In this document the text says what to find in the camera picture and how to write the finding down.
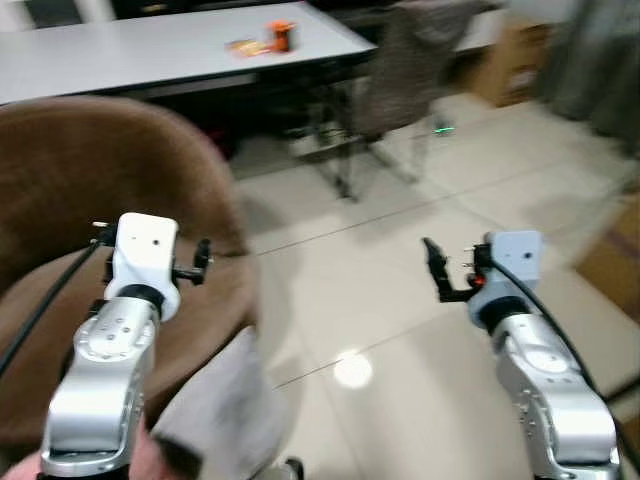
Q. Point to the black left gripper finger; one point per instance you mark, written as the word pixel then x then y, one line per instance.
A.
pixel 102 235
pixel 203 254

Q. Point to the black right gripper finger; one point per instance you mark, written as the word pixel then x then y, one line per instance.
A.
pixel 436 265

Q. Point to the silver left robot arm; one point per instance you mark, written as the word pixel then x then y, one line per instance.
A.
pixel 100 385

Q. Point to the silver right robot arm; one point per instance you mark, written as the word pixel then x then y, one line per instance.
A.
pixel 550 390

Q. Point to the brown round sofa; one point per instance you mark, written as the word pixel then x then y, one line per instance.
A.
pixel 70 170

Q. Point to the pale floor mat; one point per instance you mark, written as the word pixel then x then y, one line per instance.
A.
pixel 600 345

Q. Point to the grey pillow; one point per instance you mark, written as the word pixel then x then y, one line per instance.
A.
pixel 225 410

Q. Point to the large brown cardboard box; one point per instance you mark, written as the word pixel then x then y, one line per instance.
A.
pixel 615 260

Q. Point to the small green light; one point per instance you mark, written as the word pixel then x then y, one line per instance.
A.
pixel 444 129

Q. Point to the grey curtain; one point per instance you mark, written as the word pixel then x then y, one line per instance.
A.
pixel 595 65

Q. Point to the long white table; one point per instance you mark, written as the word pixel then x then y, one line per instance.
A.
pixel 140 50

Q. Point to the pink soft cushion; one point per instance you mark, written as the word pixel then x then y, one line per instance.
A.
pixel 160 462

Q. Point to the grey-brown fabric chair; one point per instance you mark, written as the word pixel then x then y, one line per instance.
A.
pixel 410 70

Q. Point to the yellow snack packet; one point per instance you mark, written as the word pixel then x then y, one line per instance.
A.
pixel 246 47

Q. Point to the black robot foot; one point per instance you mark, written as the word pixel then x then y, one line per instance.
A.
pixel 294 469

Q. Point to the orange container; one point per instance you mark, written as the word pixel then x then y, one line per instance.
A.
pixel 282 36

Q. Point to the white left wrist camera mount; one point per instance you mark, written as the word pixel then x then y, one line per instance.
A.
pixel 145 255

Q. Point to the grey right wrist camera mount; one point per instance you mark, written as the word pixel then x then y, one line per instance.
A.
pixel 512 262

